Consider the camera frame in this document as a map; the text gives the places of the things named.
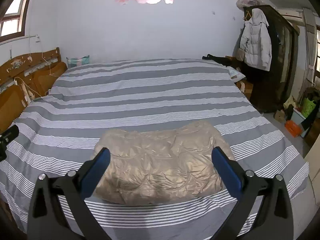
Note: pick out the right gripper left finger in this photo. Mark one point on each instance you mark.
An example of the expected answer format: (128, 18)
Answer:
(46, 219)

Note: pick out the orange plastic box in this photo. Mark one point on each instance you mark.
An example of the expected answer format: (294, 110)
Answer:
(293, 128)

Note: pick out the grey hanging puffer coat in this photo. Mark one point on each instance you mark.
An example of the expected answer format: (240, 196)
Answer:
(256, 42)

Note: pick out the pink bag atop wardrobe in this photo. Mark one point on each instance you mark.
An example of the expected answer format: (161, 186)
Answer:
(241, 4)

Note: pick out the black garment on bed edge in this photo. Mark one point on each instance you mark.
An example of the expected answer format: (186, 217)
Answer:
(225, 61)

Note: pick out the window with brown frame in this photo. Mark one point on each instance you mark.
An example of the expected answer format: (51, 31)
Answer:
(14, 20)

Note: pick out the beige puffer jacket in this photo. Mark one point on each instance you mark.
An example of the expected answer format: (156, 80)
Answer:
(160, 167)

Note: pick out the light pillow at bed corner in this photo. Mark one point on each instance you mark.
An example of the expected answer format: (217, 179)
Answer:
(235, 75)

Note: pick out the dark wooden wardrobe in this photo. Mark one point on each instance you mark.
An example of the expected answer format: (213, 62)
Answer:
(271, 89)

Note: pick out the brown wooden headboard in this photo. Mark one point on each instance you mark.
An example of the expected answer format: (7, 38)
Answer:
(26, 78)

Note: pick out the green plastic basket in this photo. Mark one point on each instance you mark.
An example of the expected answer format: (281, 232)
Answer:
(307, 107)

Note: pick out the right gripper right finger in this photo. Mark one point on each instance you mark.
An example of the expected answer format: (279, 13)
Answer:
(263, 206)

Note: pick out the grey white striped bedsheet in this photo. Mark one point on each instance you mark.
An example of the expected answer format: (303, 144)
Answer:
(58, 132)

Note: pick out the teal patterned pillow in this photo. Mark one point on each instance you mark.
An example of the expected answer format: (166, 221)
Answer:
(75, 62)

